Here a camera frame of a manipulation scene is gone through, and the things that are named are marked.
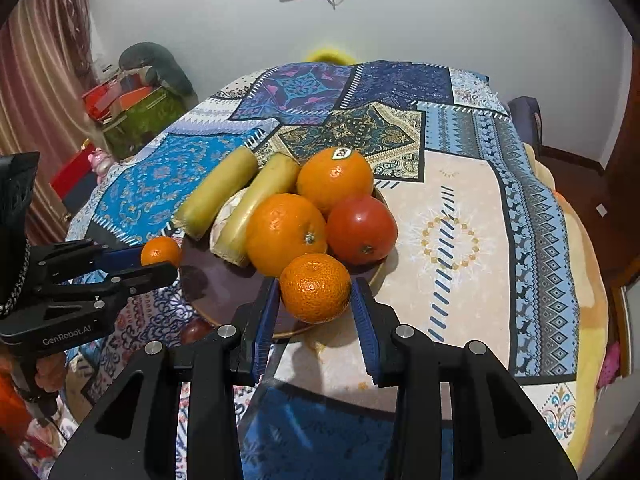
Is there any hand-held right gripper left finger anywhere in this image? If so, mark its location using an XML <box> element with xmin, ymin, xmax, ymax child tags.
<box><xmin>47</xmin><ymin>275</ymin><xmax>281</xmax><ymax>480</ymax></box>

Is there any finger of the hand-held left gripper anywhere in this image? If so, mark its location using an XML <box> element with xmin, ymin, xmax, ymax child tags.
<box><xmin>42</xmin><ymin>261</ymin><xmax>179</xmax><ymax>323</ymax></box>
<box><xmin>30</xmin><ymin>239</ymin><xmax>148</xmax><ymax>286</ymax></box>

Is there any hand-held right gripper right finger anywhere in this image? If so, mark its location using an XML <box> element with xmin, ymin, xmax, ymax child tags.
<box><xmin>349</xmin><ymin>276</ymin><xmax>578</xmax><ymax>480</ymax></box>

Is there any small tangerine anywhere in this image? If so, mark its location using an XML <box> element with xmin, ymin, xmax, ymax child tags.
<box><xmin>279</xmin><ymin>253</ymin><xmax>352</xmax><ymax>324</ymax></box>
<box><xmin>140</xmin><ymin>236</ymin><xmax>182</xmax><ymax>268</ymax></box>

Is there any dark purple plate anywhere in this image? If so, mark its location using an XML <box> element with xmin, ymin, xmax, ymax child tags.
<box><xmin>177</xmin><ymin>180</ymin><xmax>388</xmax><ymax>341</ymax></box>

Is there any large plain orange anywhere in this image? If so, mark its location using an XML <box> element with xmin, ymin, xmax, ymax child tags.
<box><xmin>245</xmin><ymin>193</ymin><xmax>329</xmax><ymax>278</ymax></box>

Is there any yellow corn cob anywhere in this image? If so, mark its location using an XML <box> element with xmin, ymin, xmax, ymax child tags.
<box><xmin>219</xmin><ymin>153</ymin><xmax>302</xmax><ymax>267</ymax></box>
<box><xmin>173</xmin><ymin>147</ymin><xmax>259</xmax><ymax>241</ymax></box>

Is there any red tomato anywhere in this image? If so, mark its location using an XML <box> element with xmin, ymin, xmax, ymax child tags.
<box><xmin>326</xmin><ymin>196</ymin><xmax>399</xmax><ymax>267</ymax></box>

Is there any large orange with sticker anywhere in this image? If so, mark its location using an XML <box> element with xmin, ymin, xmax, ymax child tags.
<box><xmin>296</xmin><ymin>147</ymin><xmax>375</xmax><ymax>217</ymax></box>

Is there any person's left hand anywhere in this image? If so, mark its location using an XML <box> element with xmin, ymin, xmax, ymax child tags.
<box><xmin>31</xmin><ymin>352</ymin><xmax>69</xmax><ymax>398</ymax></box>

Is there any dark red small fruit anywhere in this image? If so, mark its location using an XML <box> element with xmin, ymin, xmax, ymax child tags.
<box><xmin>180</xmin><ymin>317</ymin><xmax>215</xmax><ymax>345</ymax></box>

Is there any pink plush toy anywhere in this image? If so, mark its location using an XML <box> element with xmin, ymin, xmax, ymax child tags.
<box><xmin>87</xmin><ymin>147</ymin><xmax>113</xmax><ymax>182</ymax></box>

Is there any red flat box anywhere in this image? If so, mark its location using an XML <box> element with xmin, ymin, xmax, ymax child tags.
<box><xmin>50</xmin><ymin>140</ymin><xmax>101</xmax><ymax>201</ymax></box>

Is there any floral cloth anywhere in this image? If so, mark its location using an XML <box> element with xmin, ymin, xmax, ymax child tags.
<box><xmin>20</xmin><ymin>390</ymin><xmax>88</xmax><ymax>468</ymax></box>

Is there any blue patchwork blanket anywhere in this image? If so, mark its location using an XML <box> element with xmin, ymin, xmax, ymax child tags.
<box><xmin>65</xmin><ymin>60</ymin><xmax>583</xmax><ymax>480</ymax></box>

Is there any green cardboard box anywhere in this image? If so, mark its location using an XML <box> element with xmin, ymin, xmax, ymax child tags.
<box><xmin>102</xmin><ymin>87</ymin><xmax>188</xmax><ymax>161</ymax></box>

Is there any red bag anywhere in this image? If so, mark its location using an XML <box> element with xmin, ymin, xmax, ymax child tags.
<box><xmin>82</xmin><ymin>82</ymin><xmax>126</xmax><ymax>121</ymax></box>

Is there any brown striped curtain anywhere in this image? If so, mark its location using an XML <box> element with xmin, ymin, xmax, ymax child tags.
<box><xmin>0</xmin><ymin>0</ymin><xmax>101</xmax><ymax>246</ymax></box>

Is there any yellow under blanket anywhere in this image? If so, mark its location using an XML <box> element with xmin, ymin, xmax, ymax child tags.
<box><xmin>525</xmin><ymin>145</ymin><xmax>611</xmax><ymax>466</ymax></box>

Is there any pink cloth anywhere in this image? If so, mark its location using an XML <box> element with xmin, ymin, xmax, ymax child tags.
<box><xmin>597</xmin><ymin>342</ymin><xmax>621</xmax><ymax>388</ymax></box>

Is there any dark blue chair back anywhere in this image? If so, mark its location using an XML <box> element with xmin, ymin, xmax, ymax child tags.
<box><xmin>507</xmin><ymin>96</ymin><xmax>543</xmax><ymax>148</ymax></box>

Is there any yellow ring-shaped object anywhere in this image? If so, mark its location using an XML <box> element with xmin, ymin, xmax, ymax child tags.
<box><xmin>306</xmin><ymin>46</ymin><xmax>353</xmax><ymax>66</ymax></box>

